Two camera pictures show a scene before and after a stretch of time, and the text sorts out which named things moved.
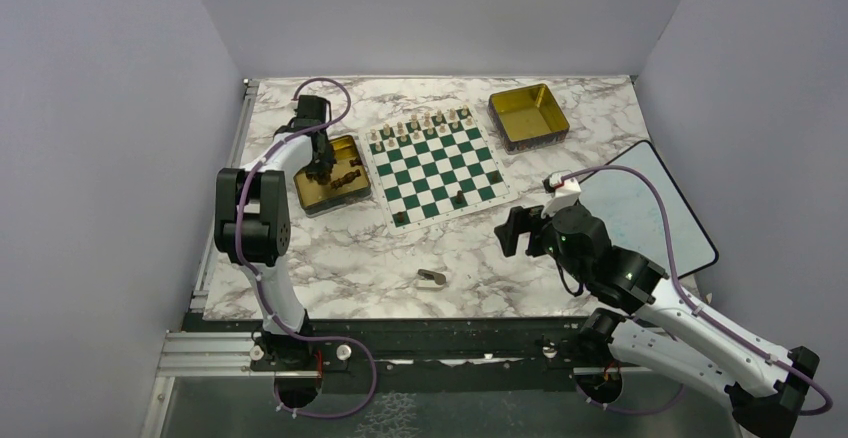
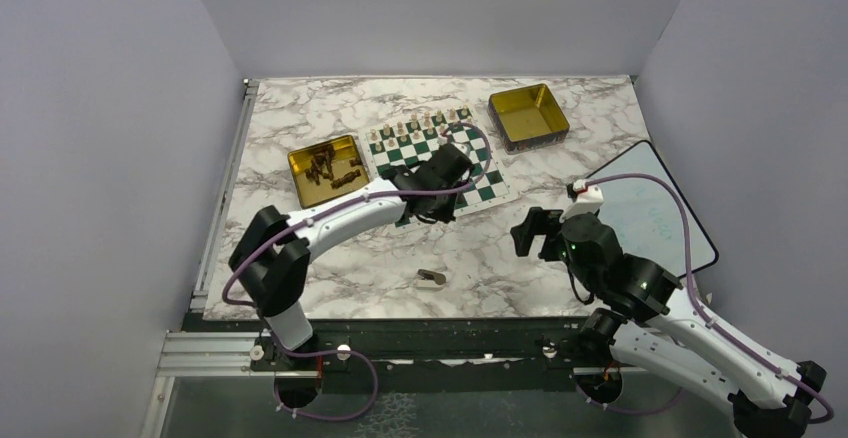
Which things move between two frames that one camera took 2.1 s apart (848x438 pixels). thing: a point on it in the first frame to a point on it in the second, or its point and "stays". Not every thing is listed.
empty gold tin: [527, 117] stays
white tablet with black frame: [630, 211] stays
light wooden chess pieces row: [420, 125] stays
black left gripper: [326, 161] to [444, 213]
